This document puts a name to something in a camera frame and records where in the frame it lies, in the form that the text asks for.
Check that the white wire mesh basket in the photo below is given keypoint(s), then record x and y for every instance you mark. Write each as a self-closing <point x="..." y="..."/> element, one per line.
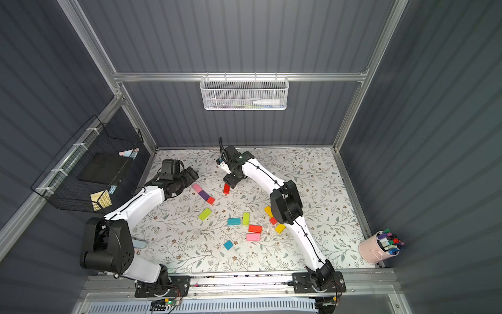
<point x="238" y="95"/>

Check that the red block centre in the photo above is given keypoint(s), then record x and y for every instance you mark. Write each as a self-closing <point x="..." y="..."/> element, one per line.
<point x="255" y="229"/>

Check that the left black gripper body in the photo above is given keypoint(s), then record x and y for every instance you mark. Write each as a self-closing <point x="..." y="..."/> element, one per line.
<point x="188" y="174"/>

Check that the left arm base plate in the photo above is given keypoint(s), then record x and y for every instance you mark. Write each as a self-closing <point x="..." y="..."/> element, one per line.
<point x="177" y="287"/>

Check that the yellow block upper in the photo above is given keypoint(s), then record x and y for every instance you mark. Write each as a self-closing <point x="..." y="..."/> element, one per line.
<point x="268" y="211"/>

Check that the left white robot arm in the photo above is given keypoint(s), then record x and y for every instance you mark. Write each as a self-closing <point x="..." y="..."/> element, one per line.
<point x="107" y="244"/>

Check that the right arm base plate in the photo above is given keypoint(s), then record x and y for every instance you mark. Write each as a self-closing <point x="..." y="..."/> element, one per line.
<point x="304" y="283"/>

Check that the pink block bottom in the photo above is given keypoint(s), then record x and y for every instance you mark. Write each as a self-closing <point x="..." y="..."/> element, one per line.
<point x="253" y="237"/>

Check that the yellow block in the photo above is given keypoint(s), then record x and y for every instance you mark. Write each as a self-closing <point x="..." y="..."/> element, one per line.
<point x="268" y="211"/>
<point x="280" y="228"/>

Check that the pastel eraser blocks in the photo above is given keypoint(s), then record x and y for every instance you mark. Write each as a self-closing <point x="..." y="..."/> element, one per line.
<point x="139" y="244"/>

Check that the small teal cube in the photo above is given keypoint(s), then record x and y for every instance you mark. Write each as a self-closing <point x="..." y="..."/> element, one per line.
<point x="228" y="245"/>

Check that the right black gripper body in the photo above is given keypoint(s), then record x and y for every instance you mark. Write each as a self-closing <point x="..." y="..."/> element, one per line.
<point x="233" y="177"/>

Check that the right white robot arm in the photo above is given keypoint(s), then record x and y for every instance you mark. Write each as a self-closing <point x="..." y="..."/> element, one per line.
<point x="286" y="207"/>

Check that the lime green block left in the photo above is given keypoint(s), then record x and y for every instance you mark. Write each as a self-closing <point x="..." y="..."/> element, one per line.
<point x="205" y="214"/>

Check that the teal rectangular block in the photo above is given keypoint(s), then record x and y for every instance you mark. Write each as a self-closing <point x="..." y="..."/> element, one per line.
<point x="233" y="221"/>

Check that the purple block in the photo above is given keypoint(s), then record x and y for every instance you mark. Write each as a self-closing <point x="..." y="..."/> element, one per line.
<point x="204" y="195"/>

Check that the pink marker cup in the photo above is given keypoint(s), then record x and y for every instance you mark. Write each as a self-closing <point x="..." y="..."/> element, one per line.
<point x="381" y="246"/>

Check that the black wire basket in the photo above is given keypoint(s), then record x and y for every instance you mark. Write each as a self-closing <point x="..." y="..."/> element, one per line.
<point x="61" y="188"/>

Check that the pink block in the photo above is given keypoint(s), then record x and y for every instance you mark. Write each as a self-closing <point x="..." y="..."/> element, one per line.
<point x="197" y="188"/>
<point x="253" y="237"/>

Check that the lime green block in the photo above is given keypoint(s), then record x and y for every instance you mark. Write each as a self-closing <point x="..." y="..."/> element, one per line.
<point x="205" y="214"/>
<point x="246" y="219"/>

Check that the white bottle in basket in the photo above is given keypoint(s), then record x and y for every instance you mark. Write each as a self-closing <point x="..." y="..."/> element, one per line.
<point x="267" y="102"/>

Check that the yellow sticky note pad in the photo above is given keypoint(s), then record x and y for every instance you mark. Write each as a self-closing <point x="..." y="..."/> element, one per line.
<point x="100" y="200"/>

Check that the lime green block centre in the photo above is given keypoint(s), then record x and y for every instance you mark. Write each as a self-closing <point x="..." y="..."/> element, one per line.
<point x="246" y="219"/>

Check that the black pad in basket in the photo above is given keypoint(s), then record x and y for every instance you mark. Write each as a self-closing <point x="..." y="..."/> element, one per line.
<point x="105" y="168"/>

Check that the yellow block lower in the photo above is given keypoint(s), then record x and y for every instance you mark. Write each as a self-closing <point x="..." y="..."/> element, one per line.
<point x="280" y="228"/>

